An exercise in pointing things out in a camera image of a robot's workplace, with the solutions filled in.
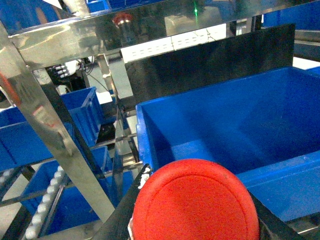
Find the black divider panel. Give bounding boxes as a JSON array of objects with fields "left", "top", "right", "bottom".
[{"left": 125, "top": 23, "right": 296, "bottom": 103}]

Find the white roller conveyor track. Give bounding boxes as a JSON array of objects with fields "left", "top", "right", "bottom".
[{"left": 24, "top": 165, "right": 66, "bottom": 240}]

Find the small blue bin left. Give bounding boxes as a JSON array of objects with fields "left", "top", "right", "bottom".
[{"left": 0, "top": 86, "right": 105, "bottom": 173}]

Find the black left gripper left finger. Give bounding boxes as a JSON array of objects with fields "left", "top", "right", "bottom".
[{"left": 91, "top": 163, "right": 153, "bottom": 240}]

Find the red mushroom push button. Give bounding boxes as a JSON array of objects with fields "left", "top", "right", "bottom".
[{"left": 132, "top": 159, "right": 260, "bottom": 240}]

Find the blue target bin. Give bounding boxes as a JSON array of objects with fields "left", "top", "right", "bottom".
[{"left": 136, "top": 67, "right": 320, "bottom": 222}]

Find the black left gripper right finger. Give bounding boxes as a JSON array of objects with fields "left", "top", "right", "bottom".
[{"left": 249, "top": 192, "right": 305, "bottom": 240}]

